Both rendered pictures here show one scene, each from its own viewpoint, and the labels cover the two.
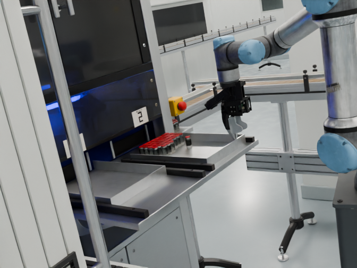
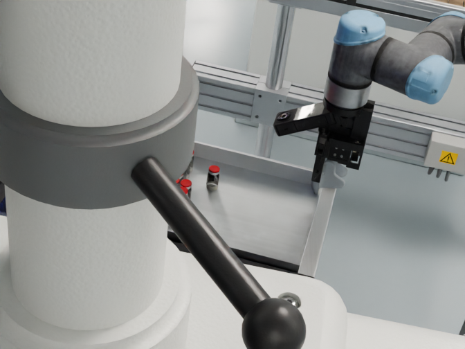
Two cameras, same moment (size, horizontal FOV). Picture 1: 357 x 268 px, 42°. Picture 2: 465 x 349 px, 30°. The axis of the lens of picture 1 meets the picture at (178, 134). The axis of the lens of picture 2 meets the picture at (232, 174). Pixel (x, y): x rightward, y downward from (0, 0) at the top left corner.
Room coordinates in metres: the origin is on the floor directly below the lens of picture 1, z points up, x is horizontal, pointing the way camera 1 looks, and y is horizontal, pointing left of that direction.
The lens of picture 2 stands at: (0.58, 0.55, 1.92)
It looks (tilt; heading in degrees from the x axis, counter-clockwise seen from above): 39 degrees down; 331
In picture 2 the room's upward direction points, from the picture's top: 8 degrees clockwise
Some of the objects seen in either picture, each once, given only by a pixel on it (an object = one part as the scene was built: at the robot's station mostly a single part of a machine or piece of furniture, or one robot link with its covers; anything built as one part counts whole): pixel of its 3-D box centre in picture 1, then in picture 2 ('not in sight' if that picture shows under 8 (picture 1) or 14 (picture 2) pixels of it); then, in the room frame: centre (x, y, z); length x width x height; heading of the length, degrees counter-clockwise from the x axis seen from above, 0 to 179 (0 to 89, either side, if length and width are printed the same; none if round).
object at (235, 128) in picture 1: (235, 128); (328, 180); (1.56, -0.20, 0.96); 0.06 x 0.03 x 0.09; 52
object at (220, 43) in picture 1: (226, 52); (358, 48); (1.57, -0.21, 1.22); 0.09 x 0.08 x 0.11; 32
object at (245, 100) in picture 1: (234, 98); (342, 128); (1.57, -0.21, 1.06); 0.09 x 0.08 x 0.12; 52
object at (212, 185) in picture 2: (188, 142); (212, 179); (1.69, -0.03, 0.90); 0.02 x 0.02 x 0.04
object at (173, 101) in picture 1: (173, 106); not in sight; (1.97, 0.00, 1.00); 0.08 x 0.07 x 0.07; 52
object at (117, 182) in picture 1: (101, 182); not in sight; (1.43, 0.27, 0.90); 0.34 x 0.26 x 0.04; 52
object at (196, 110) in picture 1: (186, 106); not in sight; (2.28, -0.07, 0.92); 0.69 x 0.16 x 0.16; 142
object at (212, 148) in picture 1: (187, 148); (221, 200); (1.63, -0.02, 0.90); 0.34 x 0.26 x 0.04; 51
